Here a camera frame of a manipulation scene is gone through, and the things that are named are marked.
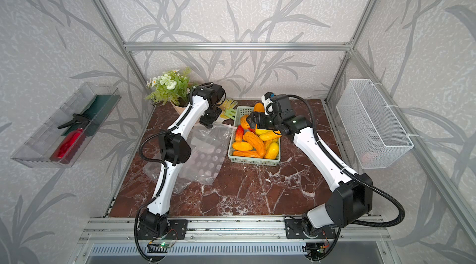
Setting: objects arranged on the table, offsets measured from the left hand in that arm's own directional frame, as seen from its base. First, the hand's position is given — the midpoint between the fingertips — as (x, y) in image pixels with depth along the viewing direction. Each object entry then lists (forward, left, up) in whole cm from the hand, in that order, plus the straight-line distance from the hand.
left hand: (217, 120), depth 97 cm
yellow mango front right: (-17, -29, -2) cm, 33 cm away
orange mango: (-13, -21, -2) cm, 24 cm away
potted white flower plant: (+5, +18, +18) cm, 26 cm away
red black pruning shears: (-32, +41, +24) cm, 57 cm away
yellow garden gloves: (+16, -4, -10) cm, 19 cm away
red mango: (-4, -12, -6) cm, 14 cm away
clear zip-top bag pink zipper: (-12, +3, -6) cm, 14 cm away
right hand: (-11, -19, +15) cm, 26 cm away
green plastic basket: (+9, -10, -4) cm, 14 cm away
